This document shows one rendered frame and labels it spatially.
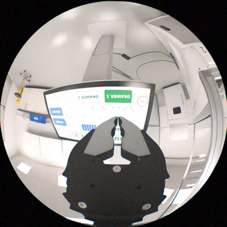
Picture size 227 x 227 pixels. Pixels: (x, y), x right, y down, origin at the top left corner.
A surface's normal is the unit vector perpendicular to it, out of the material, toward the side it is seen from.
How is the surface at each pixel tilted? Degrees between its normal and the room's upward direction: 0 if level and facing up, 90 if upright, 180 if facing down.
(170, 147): 90
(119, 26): 3
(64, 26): 0
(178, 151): 90
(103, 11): 0
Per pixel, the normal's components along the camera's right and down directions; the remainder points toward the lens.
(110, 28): -0.03, 0.97
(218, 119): -0.81, -0.14
